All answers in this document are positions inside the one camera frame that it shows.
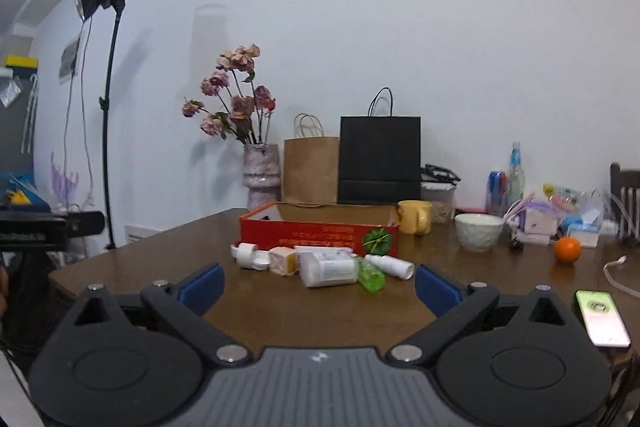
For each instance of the dark wooden chair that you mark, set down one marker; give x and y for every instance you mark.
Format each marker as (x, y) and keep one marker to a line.
(625, 192)

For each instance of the blue and yellow clutter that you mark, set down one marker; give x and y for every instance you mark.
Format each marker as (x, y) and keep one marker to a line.
(20, 194)

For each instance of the clear plastic bag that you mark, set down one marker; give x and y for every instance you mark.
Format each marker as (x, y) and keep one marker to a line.
(592, 207)

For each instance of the black folded frames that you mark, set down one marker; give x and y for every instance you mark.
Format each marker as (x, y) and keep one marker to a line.
(437, 172)

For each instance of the blue tissue pack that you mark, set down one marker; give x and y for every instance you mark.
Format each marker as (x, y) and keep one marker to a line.
(582, 232)

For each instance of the grey light power adapter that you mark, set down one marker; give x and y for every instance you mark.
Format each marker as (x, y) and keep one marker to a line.
(70, 59)

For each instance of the white pill bottle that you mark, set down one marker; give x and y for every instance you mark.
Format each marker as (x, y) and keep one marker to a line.
(325, 269)

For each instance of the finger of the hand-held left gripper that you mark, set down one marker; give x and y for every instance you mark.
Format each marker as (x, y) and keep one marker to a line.
(85, 223)

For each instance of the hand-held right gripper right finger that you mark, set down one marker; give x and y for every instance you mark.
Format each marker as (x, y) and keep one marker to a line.
(435, 289)

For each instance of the yellow mug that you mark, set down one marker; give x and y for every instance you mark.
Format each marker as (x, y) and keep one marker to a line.
(412, 217)

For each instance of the small yellow box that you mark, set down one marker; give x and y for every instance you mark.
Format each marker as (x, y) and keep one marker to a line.
(284, 261)

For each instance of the yellow box on cabinet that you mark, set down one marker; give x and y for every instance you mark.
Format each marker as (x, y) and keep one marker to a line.
(22, 61)

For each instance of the orange fruit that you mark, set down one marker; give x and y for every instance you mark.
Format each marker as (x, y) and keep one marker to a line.
(567, 250)

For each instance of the white hanging tongs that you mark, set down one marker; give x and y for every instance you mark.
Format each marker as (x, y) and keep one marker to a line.
(31, 117)

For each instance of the smartphone with lit screen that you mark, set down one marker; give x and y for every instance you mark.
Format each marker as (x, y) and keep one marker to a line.
(602, 319)

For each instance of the colourful snack packet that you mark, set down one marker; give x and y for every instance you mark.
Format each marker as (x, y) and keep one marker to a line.
(562, 194)

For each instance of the white textured bowl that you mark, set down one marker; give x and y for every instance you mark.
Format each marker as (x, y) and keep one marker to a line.
(477, 232)

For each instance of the small dark object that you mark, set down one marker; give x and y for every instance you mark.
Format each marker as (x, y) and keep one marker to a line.
(515, 245)

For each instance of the dark grey cabinet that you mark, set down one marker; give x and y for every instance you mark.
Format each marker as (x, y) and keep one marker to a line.
(12, 132)

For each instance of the black paper bag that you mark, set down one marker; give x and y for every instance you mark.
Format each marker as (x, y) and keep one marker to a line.
(380, 162)

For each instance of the red cardboard box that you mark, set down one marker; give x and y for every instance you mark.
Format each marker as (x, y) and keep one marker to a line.
(300, 234)

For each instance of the clear plastic food container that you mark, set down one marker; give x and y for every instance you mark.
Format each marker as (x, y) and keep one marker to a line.
(440, 207)

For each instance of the dried pink flowers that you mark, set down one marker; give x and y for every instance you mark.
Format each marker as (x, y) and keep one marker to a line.
(242, 104)

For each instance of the clear glass bottle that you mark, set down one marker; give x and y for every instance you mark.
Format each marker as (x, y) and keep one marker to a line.
(516, 182)

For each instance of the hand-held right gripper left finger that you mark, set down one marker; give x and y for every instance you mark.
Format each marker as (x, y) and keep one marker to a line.
(202, 289)

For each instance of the blue red soda can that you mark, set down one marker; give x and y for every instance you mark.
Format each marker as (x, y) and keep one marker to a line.
(496, 192)

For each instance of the green plastic bottle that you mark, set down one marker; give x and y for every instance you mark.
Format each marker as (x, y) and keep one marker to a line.
(371, 279)

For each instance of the brown paper bag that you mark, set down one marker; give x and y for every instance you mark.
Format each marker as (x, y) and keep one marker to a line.
(310, 172)

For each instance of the white wall vent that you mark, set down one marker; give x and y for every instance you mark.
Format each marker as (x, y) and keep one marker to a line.
(142, 236)

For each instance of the white dropper bottle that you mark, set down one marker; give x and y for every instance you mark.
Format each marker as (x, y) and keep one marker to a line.
(392, 264)

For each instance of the speckled ceramic vase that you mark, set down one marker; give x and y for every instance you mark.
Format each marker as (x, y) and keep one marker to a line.
(261, 177)

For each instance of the dark red flat box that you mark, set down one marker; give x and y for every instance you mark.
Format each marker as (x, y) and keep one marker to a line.
(470, 210)

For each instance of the small white box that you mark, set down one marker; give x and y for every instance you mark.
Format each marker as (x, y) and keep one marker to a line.
(537, 222)

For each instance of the purple plastic hangers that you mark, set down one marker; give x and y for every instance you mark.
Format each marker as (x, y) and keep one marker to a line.
(64, 182)

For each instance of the white lint brush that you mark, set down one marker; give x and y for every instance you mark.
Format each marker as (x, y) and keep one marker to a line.
(245, 253)

